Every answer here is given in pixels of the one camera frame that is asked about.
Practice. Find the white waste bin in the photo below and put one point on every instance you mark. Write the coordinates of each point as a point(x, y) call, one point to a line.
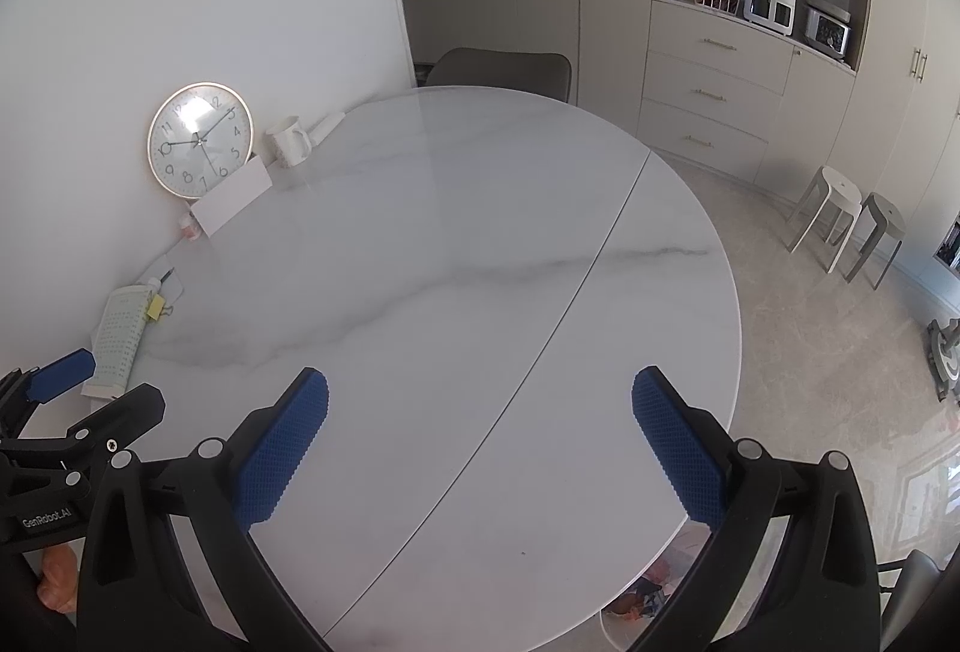
point(615, 629)

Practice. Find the person's left hand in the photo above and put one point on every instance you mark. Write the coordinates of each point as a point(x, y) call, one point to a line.
point(58, 573)

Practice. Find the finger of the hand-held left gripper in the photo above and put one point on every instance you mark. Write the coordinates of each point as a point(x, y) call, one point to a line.
point(131, 412)
point(64, 371)

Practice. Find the upright vacuum cleaner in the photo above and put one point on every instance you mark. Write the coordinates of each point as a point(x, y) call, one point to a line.
point(945, 359)

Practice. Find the white countertop oven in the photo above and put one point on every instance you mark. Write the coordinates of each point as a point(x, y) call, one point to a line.
point(771, 1)

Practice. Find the white mug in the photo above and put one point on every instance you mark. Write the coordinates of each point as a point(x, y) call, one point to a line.
point(289, 144)

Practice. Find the grey plastic stool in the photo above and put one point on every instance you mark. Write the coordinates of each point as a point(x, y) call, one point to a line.
point(881, 213)

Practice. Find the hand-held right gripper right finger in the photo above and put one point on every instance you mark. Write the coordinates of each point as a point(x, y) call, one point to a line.
point(679, 449)

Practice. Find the grey chair with metal frame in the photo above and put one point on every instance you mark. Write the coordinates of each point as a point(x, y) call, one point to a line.
point(915, 584)

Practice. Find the round white wall clock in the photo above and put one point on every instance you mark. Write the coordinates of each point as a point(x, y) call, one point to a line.
point(199, 142)

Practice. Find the black pen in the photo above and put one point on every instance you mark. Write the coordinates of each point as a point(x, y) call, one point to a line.
point(166, 277)

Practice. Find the open bookshelf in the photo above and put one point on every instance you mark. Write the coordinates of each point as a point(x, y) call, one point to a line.
point(949, 243)

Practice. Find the beige cabinet with drawers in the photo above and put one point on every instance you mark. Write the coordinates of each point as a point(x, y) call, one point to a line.
point(712, 90)

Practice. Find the silver microwave oven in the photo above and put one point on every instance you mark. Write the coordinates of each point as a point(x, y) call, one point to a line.
point(829, 28)

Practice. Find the small pink bottle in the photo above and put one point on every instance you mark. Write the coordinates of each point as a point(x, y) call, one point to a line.
point(193, 227)

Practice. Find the grey upholstered chair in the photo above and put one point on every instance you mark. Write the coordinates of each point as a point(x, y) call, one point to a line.
point(495, 71)

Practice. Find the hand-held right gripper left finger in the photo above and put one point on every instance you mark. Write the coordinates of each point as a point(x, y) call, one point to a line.
point(281, 449)

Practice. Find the white oblong device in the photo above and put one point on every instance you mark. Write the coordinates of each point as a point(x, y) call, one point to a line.
point(328, 127)

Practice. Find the yellow binder clip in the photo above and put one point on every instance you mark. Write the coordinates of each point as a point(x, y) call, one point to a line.
point(155, 307)

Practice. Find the white card box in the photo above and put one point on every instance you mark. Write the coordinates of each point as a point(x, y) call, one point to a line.
point(231, 196)

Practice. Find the white plastic stool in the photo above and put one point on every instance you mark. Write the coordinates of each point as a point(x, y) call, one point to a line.
point(832, 187)

